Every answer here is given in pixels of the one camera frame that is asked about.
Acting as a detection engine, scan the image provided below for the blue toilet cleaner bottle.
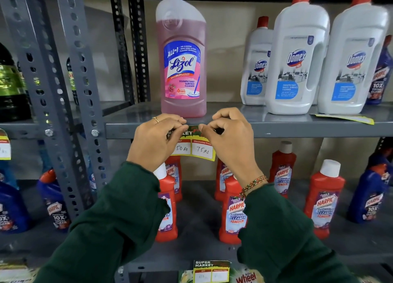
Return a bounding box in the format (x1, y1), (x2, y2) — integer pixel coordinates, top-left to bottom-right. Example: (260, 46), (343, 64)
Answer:
(36, 168), (72, 232)
(347, 163), (393, 225)
(0, 159), (19, 190)
(0, 181), (32, 234)
(367, 147), (393, 170)
(365, 35), (393, 106)

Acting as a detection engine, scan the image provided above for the yellow and green price tag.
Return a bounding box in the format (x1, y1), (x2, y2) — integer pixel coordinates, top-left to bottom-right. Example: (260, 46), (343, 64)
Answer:
(0, 128), (12, 161)
(192, 259), (231, 283)
(167, 125), (217, 162)

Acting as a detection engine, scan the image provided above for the yellow paper tag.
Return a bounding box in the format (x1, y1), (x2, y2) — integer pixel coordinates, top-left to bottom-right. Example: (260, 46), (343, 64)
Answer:
(311, 113), (375, 126)

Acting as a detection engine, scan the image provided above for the person's left hand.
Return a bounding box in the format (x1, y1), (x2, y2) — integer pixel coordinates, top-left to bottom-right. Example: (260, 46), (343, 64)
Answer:
(126, 113), (189, 173)

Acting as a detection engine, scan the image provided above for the pink floor cleaner bottle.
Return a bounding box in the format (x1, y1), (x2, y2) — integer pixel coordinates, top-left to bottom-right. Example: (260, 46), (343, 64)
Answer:
(155, 0), (207, 118)

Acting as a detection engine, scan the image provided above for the red bathroom cleaner bottle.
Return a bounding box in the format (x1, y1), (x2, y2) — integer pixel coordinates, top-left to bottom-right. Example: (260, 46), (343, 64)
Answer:
(269, 140), (297, 199)
(303, 159), (346, 240)
(219, 174), (248, 245)
(152, 163), (179, 243)
(214, 158), (234, 202)
(165, 155), (183, 203)

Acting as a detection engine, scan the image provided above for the red and yellow thread bracelet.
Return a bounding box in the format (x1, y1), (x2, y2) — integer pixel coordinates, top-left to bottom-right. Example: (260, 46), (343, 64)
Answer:
(239, 175), (268, 199)

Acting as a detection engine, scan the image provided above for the person's right forearm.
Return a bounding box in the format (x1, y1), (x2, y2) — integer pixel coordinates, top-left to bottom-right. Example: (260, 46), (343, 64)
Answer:
(236, 183), (360, 283)

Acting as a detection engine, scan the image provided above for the large white cleaner bottle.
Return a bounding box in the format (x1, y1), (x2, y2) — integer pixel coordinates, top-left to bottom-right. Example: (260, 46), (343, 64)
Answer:
(317, 0), (391, 115)
(265, 0), (331, 115)

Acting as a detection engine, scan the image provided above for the small white cleaner bottle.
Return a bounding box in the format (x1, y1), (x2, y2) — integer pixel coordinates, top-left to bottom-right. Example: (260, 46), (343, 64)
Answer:
(240, 16), (274, 106)

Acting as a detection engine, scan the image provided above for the dark green cleaner bottle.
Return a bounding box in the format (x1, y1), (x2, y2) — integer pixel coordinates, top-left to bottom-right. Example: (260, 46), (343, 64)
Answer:
(0, 42), (32, 122)
(66, 57), (80, 106)

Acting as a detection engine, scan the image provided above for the pale printed packet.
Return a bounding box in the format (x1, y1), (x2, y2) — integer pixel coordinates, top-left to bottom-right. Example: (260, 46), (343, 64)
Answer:
(0, 258), (40, 283)

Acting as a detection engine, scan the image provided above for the green detergent packet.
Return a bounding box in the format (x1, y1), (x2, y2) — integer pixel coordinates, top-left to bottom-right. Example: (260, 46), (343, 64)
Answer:
(230, 265), (265, 283)

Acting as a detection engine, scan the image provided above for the grey metal shelving unit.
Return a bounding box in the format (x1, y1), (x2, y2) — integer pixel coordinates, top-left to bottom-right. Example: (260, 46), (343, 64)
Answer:
(0, 0), (136, 262)
(54, 0), (393, 283)

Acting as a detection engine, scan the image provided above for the person's right hand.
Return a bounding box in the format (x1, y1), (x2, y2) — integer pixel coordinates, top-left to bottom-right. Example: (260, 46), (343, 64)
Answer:
(198, 107), (265, 188)

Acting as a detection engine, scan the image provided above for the person's left forearm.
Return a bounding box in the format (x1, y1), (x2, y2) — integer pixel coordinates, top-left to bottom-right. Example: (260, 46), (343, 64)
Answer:
(33, 161), (171, 283)

